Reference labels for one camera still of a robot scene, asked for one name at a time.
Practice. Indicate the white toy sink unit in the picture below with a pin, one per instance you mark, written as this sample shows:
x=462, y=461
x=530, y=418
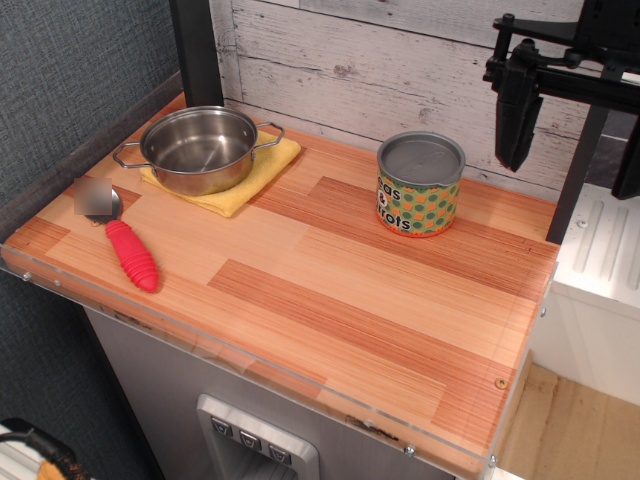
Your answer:
x=588, y=326

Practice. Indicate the stainless steel pot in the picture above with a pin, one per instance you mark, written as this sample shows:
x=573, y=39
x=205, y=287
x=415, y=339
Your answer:
x=200, y=150

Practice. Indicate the silver dispenser panel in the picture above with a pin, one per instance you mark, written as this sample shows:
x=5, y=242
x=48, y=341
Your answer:
x=243, y=446

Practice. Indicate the black vertical post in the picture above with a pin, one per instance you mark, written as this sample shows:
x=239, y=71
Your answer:
x=197, y=53

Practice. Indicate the black and orange object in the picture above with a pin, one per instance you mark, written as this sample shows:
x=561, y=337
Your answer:
x=28, y=452

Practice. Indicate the red-handled metal spoon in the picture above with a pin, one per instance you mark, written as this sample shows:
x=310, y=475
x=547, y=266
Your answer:
x=98, y=201

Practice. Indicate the clear acrylic table edge guard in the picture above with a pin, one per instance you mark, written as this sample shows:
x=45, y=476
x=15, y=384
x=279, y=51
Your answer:
x=421, y=349

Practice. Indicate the yellow folded cloth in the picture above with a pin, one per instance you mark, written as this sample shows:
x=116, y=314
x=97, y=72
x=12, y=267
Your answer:
x=268, y=164

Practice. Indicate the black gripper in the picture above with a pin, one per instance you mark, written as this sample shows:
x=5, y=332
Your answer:
x=533, y=57

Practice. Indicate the peas and carrots can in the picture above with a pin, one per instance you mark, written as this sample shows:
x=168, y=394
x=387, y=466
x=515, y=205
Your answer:
x=419, y=177

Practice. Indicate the grey toy fridge cabinet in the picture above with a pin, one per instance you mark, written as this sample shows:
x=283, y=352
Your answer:
x=162, y=382

